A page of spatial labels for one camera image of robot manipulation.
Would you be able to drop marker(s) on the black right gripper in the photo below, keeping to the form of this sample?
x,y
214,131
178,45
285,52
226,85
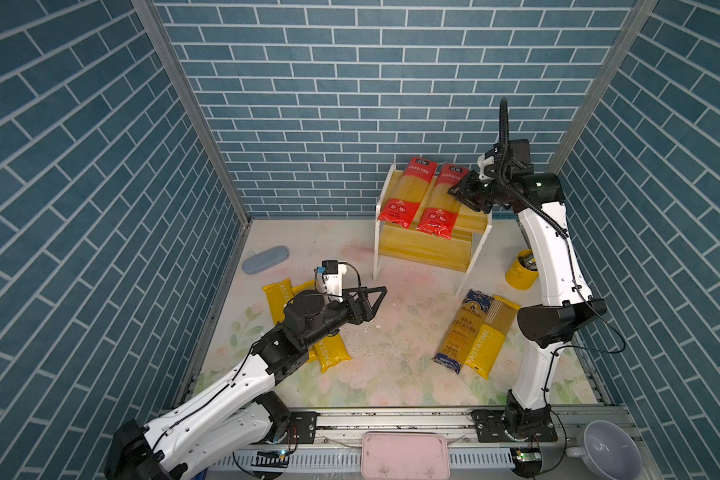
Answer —
x,y
462,193

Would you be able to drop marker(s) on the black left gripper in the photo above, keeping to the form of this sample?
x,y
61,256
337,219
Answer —
x,y
363,312

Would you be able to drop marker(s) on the red spaghetti bag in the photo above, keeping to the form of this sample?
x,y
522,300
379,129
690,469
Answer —
x,y
408,193
441,209

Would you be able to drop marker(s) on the blue MoliPasta spaghetti bag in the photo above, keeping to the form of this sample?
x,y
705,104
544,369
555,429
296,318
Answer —
x,y
463,330

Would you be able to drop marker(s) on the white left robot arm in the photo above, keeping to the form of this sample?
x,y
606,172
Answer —
x,y
241,408

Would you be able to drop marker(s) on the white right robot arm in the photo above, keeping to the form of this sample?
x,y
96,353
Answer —
x,y
567,303

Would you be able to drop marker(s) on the wooden two-tier shelf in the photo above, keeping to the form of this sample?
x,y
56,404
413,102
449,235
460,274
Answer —
x,y
458,253

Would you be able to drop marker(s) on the yellow pasta bag far left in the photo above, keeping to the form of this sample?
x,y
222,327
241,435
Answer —
x,y
278,295

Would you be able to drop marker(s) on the yellow pen cup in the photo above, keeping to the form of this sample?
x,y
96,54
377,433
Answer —
x,y
523,272

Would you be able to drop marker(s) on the blue glasses case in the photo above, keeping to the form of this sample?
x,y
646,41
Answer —
x,y
265,260

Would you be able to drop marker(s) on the yellow Pastatime bag right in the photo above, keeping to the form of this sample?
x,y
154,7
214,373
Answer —
x,y
491,335

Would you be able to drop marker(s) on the pink tray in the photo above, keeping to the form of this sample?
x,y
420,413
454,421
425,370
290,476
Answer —
x,y
404,456

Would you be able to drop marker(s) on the lavender mug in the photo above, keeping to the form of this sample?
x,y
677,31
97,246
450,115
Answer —
x,y
607,451

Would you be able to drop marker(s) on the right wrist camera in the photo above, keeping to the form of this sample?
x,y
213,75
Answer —
x,y
486,165

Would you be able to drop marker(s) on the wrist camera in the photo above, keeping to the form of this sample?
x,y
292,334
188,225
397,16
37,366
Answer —
x,y
486,165
329,278

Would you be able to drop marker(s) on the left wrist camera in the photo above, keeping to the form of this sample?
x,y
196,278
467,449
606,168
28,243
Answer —
x,y
329,278

